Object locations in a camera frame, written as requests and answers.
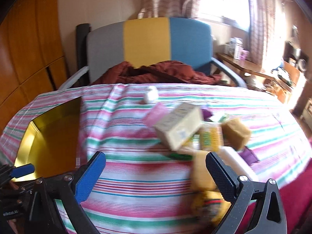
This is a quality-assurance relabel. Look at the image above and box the white carton box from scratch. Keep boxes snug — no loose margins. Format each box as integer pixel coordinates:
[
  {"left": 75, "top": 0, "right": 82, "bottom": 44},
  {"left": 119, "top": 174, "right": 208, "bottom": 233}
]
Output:
[{"left": 224, "top": 37, "right": 243, "bottom": 60}]

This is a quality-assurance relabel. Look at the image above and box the purple snack packet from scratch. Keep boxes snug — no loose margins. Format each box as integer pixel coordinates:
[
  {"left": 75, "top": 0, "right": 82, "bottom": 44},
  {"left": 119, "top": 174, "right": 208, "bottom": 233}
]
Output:
[
  {"left": 239, "top": 146, "right": 259, "bottom": 166},
  {"left": 201, "top": 108, "right": 213, "bottom": 121}
]

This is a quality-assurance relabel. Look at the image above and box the white plastic bag ball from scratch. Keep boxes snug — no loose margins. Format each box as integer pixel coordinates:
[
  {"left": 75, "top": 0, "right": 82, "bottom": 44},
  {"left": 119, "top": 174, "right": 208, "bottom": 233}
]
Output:
[{"left": 143, "top": 86, "right": 159, "bottom": 104}]

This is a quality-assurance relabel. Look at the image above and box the wooden desk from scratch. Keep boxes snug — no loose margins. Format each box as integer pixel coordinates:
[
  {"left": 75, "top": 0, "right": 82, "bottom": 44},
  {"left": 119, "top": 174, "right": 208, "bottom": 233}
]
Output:
[{"left": 216, "top": 53, "right": 293, "bottom": 104}]

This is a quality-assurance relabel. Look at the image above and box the rice cracker snack pack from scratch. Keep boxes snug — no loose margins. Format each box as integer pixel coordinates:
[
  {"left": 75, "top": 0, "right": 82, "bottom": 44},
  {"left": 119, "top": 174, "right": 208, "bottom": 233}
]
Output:
[{"left": 199, "top": 121, "right": 224, "bottom": 152}]

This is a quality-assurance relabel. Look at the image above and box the green medicine box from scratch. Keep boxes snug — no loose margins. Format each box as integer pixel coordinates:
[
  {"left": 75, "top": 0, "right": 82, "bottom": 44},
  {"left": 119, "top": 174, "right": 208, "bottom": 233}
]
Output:
[{"left": 209, "top": 114, "right": 229, "bottom": 123}]

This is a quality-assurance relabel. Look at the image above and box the yellow plush toy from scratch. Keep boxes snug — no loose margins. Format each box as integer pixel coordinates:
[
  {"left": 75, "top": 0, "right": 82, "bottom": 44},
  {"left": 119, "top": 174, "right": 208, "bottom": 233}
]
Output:
[{"left": 191, "top": 191, "right": 231, "bottom": 226}]

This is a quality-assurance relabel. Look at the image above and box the cream incense box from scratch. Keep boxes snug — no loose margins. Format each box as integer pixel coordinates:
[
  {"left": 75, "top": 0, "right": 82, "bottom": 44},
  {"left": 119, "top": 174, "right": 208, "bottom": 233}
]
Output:
[{"left": 153, "top": 103, "right": 203, "bottom": 151}]

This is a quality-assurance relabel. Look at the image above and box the tan sponge block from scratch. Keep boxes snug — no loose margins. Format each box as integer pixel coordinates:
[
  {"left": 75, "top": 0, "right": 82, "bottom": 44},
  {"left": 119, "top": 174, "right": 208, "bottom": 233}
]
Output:
[{"left": 221, "top": 118, "right": 252, "bottom": 151}]

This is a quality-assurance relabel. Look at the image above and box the white foam block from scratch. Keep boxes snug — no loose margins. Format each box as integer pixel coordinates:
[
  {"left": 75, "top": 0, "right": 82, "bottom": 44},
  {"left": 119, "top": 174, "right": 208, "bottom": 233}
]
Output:
[{"left": 217, "top": 146, "right": 259, "bottom": 182}]

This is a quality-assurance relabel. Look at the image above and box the pink small box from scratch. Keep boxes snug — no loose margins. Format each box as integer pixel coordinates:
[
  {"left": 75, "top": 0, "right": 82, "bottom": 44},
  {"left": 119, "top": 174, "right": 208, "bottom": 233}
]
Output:
[{"left": 239, "top": 49, "right": 249, "bottom": 61}]

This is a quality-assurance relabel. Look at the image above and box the wooden wardrobe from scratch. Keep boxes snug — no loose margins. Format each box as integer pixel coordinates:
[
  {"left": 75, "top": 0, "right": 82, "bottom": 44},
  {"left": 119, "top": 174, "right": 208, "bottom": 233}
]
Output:
[{"left": 1, "top": 0, "right": 69, "bottom": 130}]

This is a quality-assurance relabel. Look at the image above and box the rust red jacket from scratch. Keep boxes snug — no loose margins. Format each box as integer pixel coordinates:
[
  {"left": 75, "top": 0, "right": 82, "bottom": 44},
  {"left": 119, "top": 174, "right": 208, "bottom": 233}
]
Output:
[{"left": 92, "top": 60, "right": 222, "bottom": 85}]

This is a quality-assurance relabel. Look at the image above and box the grey yellow blue armchair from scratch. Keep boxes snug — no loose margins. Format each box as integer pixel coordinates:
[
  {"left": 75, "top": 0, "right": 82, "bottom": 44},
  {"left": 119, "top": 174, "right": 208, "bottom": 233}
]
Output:
[{"left": 59, "top": 18, "right": 246, "bottom": 90}]

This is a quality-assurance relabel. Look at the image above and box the striped bed sheet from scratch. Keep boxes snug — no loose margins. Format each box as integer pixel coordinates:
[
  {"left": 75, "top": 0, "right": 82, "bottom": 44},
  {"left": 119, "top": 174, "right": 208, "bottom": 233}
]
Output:
[{"left": 1, "top": 84, "right": 311, "bottom": 233}]

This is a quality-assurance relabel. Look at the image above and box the yellow sponge piece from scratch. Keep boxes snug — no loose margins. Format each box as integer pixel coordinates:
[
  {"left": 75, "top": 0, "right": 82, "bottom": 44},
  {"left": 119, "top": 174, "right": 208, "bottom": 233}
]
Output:
[{"left": 191, "top": 150, "right": 216, "bottom": 192}]

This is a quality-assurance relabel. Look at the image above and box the right patterned curtain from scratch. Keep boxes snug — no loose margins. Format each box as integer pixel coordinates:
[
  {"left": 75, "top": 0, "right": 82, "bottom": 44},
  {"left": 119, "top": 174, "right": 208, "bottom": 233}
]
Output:
[{"left": 249, "top": 0, "right": 285, "bottom": 71}]

